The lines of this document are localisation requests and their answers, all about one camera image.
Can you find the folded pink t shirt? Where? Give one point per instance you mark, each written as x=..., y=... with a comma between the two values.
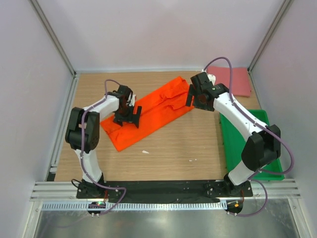
x=240, y=86

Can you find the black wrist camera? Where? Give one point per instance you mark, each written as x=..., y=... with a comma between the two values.
x=125, y=93
x=203, y=78

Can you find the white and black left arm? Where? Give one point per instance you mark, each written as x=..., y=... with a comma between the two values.
x=83, y=130

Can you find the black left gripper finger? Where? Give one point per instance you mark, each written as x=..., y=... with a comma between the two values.
x=134, y=118
x=120, y=119

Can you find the aluminium front frame rail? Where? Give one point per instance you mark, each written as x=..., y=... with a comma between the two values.
x=56, y=191

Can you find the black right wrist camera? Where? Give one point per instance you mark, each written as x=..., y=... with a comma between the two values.
x=203, y=78

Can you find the aluminium corner post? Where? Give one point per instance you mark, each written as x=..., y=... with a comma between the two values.
x=48, y=28
x=281, y=13

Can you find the right aluminium corner post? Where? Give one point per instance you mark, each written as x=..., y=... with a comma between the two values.
x=281, y=13

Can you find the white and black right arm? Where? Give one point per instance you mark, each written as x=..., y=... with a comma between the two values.
x=227, y=105

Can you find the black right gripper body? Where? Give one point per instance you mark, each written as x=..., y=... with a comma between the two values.
x=198, y=104

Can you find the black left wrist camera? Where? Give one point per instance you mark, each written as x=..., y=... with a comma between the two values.
x=125, y=93

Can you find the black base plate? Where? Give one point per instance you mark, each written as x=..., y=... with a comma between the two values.
x=163, y=192

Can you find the orange t shirt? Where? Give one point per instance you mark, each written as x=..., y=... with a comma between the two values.
x=159, y=108

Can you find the green plastic tray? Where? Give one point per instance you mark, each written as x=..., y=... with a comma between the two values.
x=252, y=152

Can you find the white slotted cable duct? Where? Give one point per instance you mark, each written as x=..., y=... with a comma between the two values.
x=99, y=206

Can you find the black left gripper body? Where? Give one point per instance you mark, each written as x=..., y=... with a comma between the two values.
x=127, y=112

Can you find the left aluminium corner post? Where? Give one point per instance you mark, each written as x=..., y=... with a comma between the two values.
x=48, y=28

